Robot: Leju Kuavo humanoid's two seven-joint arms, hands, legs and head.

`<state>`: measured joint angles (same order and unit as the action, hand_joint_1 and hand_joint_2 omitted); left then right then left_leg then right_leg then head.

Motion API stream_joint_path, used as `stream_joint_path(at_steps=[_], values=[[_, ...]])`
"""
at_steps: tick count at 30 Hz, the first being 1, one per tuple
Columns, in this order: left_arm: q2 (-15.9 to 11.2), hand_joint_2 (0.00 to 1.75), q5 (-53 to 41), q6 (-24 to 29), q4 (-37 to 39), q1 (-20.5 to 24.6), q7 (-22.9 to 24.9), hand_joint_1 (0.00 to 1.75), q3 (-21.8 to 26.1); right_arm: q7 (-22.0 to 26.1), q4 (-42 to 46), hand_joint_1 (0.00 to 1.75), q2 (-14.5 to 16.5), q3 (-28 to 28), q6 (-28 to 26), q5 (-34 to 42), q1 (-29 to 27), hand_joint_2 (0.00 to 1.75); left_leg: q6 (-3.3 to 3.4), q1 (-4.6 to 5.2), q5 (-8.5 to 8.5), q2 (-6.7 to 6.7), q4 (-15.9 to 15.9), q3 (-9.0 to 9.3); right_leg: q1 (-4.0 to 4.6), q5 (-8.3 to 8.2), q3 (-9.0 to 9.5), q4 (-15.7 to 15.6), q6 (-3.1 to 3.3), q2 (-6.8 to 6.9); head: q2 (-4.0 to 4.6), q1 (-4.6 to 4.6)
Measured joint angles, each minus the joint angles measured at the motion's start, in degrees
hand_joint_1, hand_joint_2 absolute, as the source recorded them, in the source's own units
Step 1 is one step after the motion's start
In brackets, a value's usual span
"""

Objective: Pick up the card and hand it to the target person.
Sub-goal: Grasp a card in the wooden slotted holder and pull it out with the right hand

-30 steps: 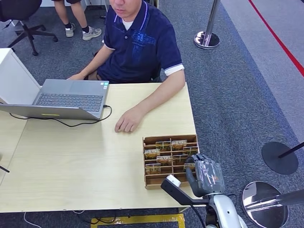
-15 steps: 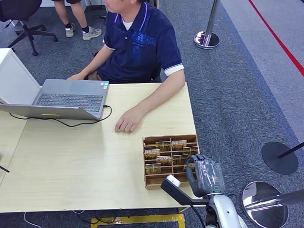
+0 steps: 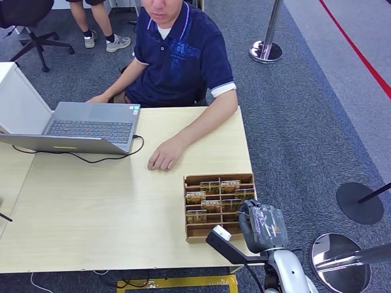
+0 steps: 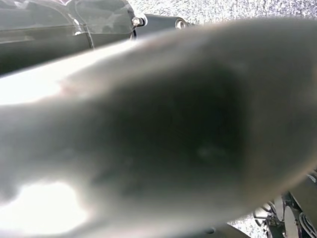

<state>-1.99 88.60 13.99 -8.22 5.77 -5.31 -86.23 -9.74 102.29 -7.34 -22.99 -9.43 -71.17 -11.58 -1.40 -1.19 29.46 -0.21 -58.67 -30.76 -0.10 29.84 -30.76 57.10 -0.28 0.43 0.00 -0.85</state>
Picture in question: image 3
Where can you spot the upright chrome stanchion post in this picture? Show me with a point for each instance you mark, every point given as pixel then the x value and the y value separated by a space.
pixel 266 50

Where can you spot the hotel key card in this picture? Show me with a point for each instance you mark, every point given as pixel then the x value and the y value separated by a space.
pixel 210 206
pixel 196 217
pixel 195 198
pixel 230 187

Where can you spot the person's left hand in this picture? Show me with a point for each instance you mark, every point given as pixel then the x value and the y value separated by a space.
pixel 166 155

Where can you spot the red floor tape line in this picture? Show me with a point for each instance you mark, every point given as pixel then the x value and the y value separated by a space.
pixel 360 54

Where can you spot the chrome stanchion base with pole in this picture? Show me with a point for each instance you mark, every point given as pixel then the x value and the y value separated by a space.
pixel 339 263

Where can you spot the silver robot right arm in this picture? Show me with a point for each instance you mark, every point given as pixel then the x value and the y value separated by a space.
pixel 287 273

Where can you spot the person's left forearm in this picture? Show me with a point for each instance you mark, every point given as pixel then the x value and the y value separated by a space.
pixel 207 121

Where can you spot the person's right hand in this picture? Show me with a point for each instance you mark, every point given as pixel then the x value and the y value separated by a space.
pixel 98 98

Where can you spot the black office chair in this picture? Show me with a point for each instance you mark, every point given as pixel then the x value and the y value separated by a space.
pixel 36 40

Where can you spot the grey open laptop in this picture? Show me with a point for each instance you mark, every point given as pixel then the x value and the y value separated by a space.
pixel 91 129

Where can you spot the yellow floor tape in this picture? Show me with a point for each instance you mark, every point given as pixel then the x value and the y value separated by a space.
pixel 183 282

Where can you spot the person's right forearm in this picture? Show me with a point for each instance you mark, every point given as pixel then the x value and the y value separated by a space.
pixel 118 85

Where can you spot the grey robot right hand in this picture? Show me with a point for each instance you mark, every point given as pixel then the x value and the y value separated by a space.
pixel 266 228

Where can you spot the black rod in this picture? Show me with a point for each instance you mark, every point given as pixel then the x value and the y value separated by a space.
pixel 5 217

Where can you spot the standing person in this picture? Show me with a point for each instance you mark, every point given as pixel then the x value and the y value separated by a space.
pixel 94 20

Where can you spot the black stanchion base with pole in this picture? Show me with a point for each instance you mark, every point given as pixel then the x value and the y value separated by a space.
pixel 357 204

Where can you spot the seated person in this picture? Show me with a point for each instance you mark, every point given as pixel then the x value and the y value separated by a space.
pixel 183 60

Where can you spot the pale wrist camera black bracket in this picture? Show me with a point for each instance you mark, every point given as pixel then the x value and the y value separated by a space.
pixel 224 244

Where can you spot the wooden card holder box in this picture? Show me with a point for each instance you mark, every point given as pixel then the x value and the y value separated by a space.
pixel 201 232

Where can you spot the white cabinet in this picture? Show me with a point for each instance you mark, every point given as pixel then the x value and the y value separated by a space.
pixel 18 101

